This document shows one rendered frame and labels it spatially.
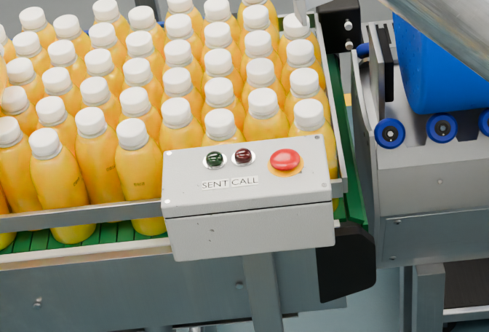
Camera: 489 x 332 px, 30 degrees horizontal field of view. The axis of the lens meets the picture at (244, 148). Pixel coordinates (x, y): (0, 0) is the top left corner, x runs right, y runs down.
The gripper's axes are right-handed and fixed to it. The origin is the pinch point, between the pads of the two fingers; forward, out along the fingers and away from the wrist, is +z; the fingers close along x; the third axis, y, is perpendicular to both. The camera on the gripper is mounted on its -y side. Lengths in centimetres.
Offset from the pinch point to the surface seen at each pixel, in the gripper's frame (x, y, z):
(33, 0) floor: 199, -97, 113
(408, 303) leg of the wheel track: 7, 17, 77
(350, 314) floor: 34, 7, 114
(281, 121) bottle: -12.2, -3.8, 9.9
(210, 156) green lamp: -25.2, -12.7, 3.2
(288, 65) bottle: -1.2, -2.0, 9.0
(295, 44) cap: 0.0, -0.7, 6.3
